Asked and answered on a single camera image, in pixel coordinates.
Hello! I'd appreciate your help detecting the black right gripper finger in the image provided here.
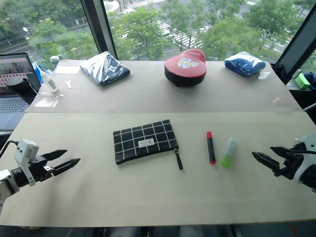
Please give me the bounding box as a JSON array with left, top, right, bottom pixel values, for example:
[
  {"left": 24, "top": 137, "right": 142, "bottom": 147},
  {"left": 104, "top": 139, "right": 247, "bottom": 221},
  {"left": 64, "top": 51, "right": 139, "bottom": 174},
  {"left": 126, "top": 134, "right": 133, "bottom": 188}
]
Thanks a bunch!
[
  {"left": 251, "top": 152, "right": 284, "bottom": 173},
  {"left": 270, "top": 146, "right": 294, "bottom": 161}
]

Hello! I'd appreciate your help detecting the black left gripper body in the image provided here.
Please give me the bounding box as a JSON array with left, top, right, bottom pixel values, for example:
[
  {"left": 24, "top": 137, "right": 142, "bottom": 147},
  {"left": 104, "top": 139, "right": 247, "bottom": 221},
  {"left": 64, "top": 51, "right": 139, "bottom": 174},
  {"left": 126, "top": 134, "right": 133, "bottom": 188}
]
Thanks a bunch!
[{"left": 27, "top": 155, "right": 55, "bottom": 183}]

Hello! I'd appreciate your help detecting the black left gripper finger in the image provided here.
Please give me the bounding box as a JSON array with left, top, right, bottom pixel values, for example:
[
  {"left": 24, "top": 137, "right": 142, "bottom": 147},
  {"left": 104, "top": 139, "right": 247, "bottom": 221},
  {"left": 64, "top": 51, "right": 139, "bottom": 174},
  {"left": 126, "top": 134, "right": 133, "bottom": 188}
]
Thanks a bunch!
[
  {"left": 42, "top": 149, "right": 68, "bottom": 162},
  {"left": 52, "top": 158, "right": 81, "bottom": 176}
]

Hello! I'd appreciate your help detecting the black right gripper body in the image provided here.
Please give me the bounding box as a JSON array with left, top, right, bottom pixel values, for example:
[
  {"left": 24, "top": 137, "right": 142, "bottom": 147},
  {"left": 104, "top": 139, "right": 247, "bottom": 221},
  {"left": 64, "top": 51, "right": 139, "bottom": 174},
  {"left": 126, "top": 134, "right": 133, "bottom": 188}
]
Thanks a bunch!
[{"left": 274, "top": 142, "right": 316, "bottom": 180}]

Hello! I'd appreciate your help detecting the laptop computer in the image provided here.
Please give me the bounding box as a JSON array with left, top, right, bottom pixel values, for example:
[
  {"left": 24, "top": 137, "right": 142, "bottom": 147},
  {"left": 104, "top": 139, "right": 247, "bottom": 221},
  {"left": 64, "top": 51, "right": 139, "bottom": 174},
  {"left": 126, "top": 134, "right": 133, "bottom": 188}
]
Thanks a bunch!
[{"left": 0, "top": 52, "right": 42, "bottom": 131}]

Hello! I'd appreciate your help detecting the black grid pencil pouch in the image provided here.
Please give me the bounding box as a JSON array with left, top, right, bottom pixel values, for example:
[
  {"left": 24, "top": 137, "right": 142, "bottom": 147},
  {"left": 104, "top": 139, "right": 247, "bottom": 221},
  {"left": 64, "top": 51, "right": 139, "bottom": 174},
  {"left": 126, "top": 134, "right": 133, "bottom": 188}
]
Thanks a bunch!
[{"left": 113, "top": 119, "right": 184, "bottom": 170}]

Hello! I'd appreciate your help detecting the green translucent glue stick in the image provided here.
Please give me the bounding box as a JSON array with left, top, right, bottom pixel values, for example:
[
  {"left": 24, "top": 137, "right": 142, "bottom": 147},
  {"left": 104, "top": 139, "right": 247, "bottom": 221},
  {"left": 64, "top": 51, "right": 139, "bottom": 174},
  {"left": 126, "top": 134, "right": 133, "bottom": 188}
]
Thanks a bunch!
[{"left": 221, "top": 138, "right": 237, "bottom": 168}]

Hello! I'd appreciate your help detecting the clear plastic sleeve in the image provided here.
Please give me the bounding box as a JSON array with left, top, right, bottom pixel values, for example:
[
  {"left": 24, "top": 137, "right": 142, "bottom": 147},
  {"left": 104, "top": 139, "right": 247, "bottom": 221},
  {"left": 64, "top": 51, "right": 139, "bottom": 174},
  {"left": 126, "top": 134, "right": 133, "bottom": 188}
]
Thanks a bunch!
[{"left": 34, "top": 92, "right": 64, "bottom": 108}]

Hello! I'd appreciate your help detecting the red black marker pen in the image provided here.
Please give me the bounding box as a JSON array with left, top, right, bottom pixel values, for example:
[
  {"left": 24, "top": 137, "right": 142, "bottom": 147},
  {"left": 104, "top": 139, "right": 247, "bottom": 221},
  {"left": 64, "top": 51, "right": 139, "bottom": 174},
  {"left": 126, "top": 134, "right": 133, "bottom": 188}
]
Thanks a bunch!
[{"left": 206, "top": 131, "right": 216, "bottom": 165}]

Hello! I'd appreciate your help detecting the green box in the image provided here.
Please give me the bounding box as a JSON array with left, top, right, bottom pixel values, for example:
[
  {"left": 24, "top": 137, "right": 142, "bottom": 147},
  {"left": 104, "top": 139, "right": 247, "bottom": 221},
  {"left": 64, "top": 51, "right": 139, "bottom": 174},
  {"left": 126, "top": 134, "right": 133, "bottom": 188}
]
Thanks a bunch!
[{"left": 295, "top": 73, "right": 311, "bottom": 90}]

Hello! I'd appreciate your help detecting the white squeeze bottle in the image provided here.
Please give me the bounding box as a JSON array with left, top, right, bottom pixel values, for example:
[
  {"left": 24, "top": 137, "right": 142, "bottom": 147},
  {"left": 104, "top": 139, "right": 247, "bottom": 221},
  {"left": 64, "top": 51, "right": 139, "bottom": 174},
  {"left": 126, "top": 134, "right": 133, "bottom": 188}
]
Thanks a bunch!
[{"left": 38, "top": 69, "right": 59, "bottom": 93}]

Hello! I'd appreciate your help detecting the bright blue bagged garment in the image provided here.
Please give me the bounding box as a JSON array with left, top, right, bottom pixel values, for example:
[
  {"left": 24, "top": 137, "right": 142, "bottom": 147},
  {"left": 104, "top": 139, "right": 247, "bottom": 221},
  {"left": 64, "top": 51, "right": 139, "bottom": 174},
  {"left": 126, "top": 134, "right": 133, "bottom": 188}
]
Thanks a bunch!
[{"left": 224, "top": 51, "right": 267, "bottom": 77}]

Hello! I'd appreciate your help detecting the dark blue bagged garment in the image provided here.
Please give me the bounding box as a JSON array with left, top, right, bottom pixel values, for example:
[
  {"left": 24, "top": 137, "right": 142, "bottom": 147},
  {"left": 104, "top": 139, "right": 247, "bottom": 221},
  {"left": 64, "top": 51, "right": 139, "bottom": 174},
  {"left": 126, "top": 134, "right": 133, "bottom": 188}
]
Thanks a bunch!
[{"left": 79, "top": 51, "right": 131, "bottom": 87}]

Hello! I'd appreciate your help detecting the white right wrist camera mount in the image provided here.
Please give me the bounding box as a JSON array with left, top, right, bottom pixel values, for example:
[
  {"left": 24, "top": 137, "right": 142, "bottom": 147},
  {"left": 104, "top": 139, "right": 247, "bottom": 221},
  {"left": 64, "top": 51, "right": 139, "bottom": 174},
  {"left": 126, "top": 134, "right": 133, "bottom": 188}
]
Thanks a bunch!
[{"left": 293, "top": 134, "right": 316, "bottom": 185}]

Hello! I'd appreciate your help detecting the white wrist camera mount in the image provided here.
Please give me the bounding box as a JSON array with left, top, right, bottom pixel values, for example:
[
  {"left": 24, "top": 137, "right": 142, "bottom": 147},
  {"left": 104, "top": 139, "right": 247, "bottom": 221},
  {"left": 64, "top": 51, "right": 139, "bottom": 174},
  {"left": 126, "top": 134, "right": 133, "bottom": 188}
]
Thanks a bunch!
[
  {"left": 14, "top": 138, "right": 40, "bottom": 187},
  {"left": 293, "top": 134, "right": 316, "bottom": 185}
]

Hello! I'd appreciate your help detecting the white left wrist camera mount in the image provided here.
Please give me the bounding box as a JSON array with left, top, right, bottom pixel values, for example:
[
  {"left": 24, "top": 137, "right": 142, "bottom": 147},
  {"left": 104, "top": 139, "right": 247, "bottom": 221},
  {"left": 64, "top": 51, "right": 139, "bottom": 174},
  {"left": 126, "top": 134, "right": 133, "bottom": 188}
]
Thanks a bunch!
[{"left": 14, "top": 138, "right": 40, "bottom": 187}]

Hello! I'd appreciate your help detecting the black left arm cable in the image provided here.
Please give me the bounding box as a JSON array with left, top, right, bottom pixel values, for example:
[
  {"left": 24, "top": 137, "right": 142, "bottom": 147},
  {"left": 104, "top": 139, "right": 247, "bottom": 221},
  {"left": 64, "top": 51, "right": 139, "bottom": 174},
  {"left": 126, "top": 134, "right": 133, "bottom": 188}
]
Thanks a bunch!
[{"left": 0, "top": 140, "right": 20, "bottom": 158}]

